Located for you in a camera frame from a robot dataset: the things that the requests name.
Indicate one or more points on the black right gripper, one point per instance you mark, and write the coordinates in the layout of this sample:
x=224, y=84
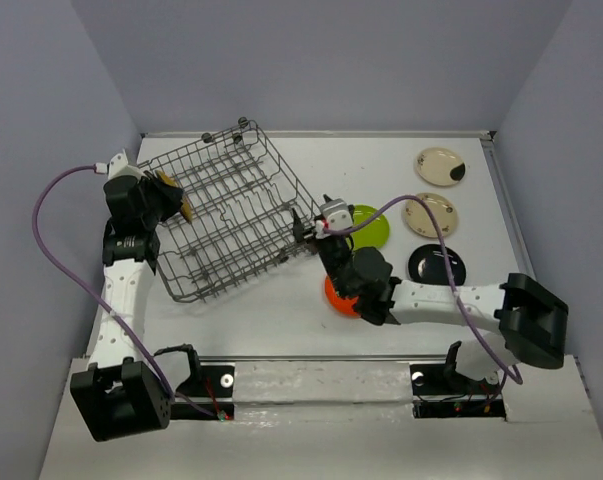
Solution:
x=298, y=228

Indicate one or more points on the lime green plate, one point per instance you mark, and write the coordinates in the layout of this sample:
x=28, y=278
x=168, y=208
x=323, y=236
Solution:
x=375, y=234

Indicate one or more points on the cream floral plate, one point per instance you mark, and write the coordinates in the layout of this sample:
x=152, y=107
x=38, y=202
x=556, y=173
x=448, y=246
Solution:
x=418, y=220

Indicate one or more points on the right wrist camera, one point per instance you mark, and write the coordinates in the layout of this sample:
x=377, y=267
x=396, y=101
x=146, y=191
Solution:
x=334, y=215

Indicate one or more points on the cream plate with black spot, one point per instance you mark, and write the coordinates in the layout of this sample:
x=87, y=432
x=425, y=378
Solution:
x=440, y=166

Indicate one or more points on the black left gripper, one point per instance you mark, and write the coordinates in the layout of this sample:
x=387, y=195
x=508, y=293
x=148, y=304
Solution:
x=172, y=195

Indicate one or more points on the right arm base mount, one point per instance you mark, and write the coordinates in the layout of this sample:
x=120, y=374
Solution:
x=440, y=392

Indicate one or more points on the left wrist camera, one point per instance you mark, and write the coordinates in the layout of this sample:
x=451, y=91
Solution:
x=119, y=165

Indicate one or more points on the grey wire dish rack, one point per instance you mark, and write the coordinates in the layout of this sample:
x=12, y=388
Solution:
x=244, y=198

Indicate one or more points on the yellow patterned plate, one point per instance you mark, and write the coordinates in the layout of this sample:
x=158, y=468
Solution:
x=178, y=202

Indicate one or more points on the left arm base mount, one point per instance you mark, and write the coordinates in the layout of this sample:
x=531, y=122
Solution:
x=206, y=393

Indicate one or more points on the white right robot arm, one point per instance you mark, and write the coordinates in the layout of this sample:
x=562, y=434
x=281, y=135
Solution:
x=515, y=322

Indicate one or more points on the orange plate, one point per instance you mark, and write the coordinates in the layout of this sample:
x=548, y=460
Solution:
x=343, y=306

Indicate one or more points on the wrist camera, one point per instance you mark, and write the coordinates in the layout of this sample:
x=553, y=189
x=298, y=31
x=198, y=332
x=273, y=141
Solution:
x=119, y=165
x=334, y=215

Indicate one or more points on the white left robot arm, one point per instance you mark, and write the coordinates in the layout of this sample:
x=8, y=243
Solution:
x=123, y=391

